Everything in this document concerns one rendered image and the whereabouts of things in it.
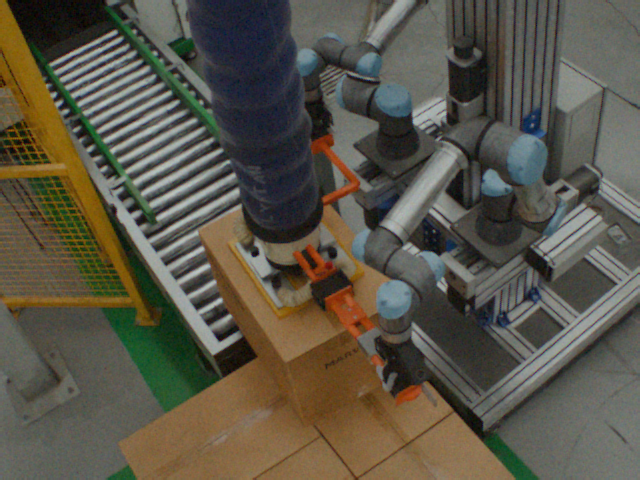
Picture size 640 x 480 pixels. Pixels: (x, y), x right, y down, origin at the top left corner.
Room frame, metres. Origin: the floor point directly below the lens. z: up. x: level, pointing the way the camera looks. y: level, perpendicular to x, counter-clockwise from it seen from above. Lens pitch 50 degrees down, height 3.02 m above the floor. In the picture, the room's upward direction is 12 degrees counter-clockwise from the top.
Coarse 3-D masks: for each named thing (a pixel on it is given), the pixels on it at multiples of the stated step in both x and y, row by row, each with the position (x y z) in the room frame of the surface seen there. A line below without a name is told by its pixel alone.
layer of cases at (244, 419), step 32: (224, 384) 1.53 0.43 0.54; (256, 384) 1.51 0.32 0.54; (192, 416) 1.43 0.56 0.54; (224, 416) 1.40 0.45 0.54; (256, 416) 1.38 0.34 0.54; (288, 416) 1.36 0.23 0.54; (352, 416) 1.31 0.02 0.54; (384, 416) 1.29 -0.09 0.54; (416, 416) 1.26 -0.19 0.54; (448, 416) 1.24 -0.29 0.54; (128, 448) 1.35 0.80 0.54; (160, 448) 1.32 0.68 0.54; (192, 448) 1.30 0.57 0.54; (224, 448) 1.28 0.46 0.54; (256, 448) 1.26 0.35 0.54; (288, 448) 1.24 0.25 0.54; (320, 448) 1.22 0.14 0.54; (352, 448) 1.19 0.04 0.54; (384, 448) 1.17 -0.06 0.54; (416, 448) 1.15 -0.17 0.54; (448, 448) 1.12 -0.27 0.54; (480, 448) 1.10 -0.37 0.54
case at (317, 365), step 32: (224, 224) 1.79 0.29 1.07; (224, 256) 1.66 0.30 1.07; (224, 288) 1.68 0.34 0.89; (256, 288) 1.51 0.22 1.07; (256, 320) 1.40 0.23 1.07; (288, 320) 1.38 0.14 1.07; (320, 320) 1.35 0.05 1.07; (256, 352) 1.53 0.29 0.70; (288, 352) 1.27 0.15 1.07; (320, 352) 1.27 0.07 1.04; (352, 352) 1.31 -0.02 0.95; (288, 384) 1.27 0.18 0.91; (320, 384) 1.26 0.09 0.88; (352, 384) 1.30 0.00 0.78; (320, 416) 1.25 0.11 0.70
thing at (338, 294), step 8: (328, 272) 1.40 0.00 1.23; (336, 272) 1.40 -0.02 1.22; (344, 272) 1.39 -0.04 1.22; (312, 280) 1.38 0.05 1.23; (320, 280) 1.38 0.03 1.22; (328, 280) 1.38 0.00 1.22; (336, 280) 1.37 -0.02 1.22; (344, 280) 1.37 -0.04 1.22; (312, 288) 1.36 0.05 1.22; (320, 288) 1.36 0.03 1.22; (328, 288) 1.35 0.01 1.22; (336, 288) 1.35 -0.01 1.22; (344, 288) 1.33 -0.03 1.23; (352, 288) 1.34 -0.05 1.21; (320, 296) 1.32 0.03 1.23; (328, 296) 1.32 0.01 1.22; (336, 296) 1.32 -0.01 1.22; (352, 296) 1.33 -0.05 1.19; (320, 304) 1.32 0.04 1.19; (328, 304) 1.31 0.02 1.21; (328, 312) 1.31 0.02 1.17
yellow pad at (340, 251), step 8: (336, 240) 1.62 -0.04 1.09; (328, 248) 1.58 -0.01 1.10; (336, 248) 1.58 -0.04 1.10; (344, 248) 1.58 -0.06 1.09; (320, 256) 1.57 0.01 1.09; (328, 256) 1.56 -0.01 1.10; (336, 256) 1.55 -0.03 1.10; (344, 256) 1.55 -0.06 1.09; (352, 256) 1.55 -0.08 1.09; (360, 272) 1.48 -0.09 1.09; (352, 280) 1.47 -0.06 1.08
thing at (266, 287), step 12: (240, 252) 1.64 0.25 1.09; (252, 252) 1.61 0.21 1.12; (240, 264) 1.61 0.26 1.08; (252, 276) 1.55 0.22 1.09; (276, 276) 1.51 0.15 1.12; (288, 276) 1.52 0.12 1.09; (264, 288) 1.49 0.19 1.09; (276, 288) 1.48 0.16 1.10; (288, 288) 1.47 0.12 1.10; (276, 300) 1.44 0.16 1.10; (276, 312) 1.40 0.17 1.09; (288, 312) 1.39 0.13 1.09
